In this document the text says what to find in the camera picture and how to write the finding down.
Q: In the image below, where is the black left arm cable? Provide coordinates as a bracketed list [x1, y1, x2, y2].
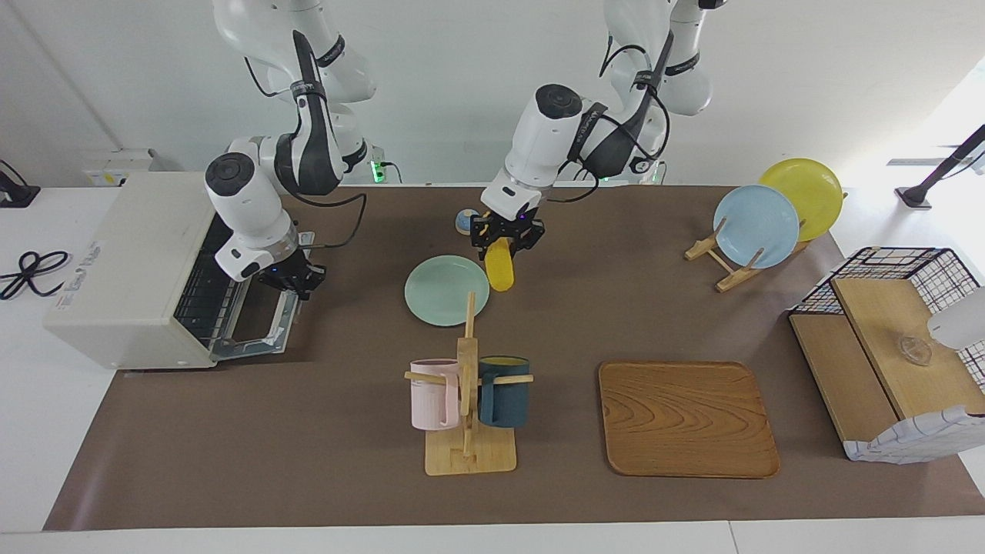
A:
[553, 40, 672, 205]

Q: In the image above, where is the wooden two-tier shelf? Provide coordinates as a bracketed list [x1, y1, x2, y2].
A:
[790, 275, 985, 444]

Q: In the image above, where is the wooden serving tray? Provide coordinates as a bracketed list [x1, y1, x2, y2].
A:
[598, 360, 781, 479]

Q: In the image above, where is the loose black cable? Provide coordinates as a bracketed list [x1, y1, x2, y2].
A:
[0, 250, 72, 301]

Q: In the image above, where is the yellow corn cob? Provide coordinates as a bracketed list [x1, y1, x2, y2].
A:
[485, 237, 516, 293]

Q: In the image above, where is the wooden plate rack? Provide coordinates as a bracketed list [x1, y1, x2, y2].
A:
[683, 192, 849, 293]

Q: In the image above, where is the oven wire rack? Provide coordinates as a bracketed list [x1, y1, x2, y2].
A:
[174, 222, 233, 345]

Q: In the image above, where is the white power box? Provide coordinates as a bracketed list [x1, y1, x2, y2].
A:
[83, 149, 159, 188]

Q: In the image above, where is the pale green plate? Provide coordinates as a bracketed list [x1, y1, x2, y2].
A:
[404, 255, 491, 328]

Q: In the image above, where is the pink mug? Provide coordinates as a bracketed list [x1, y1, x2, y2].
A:
[409, 358, 462, 430]

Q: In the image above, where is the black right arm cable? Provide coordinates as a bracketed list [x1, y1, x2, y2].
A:
[245, 54, 369, 252]

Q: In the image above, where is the dark teal mug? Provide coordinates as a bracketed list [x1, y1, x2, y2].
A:
[477, 355, 533, 429]

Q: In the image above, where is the light blue plate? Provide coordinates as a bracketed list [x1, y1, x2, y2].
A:
[713, 185, 801, 270]

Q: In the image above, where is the wooden mug tree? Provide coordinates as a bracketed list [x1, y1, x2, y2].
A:
[404, 291, 535, 476]

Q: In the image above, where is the clear glass cup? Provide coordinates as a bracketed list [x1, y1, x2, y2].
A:
[899, 334, 934, 367]

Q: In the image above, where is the black camera stand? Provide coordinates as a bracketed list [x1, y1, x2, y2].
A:
[895, 123, 985, 210]

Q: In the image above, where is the white blurred rounded object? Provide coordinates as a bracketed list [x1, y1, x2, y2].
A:
[927, 287, 985, 352]

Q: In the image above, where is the yellow plate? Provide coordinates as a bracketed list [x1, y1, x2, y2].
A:
[759, 158, 845, 243]

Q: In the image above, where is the glass oven door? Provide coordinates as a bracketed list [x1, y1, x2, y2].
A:
[209, 235, 315, 362]

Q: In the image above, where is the cream toaster oven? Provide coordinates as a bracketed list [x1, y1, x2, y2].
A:
[42, 171, 302, 372]

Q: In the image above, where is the brown table mat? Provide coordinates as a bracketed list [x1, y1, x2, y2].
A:
[42, 183, 985, 532]

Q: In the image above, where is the black stand base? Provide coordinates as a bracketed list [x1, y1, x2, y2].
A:
[0, 159, 42, 209]

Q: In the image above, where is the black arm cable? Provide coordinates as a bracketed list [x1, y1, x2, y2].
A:
[245, 54, 369, 252]
[553, 40, 672, 205]

